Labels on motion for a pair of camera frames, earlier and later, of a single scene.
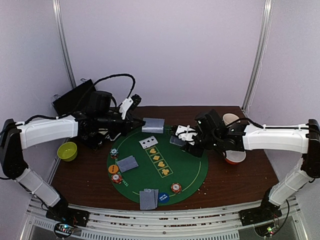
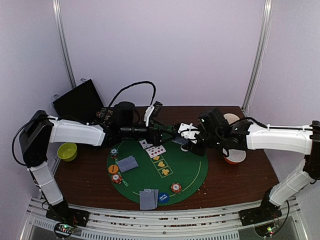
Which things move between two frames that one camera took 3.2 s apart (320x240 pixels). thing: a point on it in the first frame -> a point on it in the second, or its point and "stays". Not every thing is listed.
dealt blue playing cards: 127,164 stays
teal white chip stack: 114,152 stays
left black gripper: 129,124 -> 156,140
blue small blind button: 163,197 stays
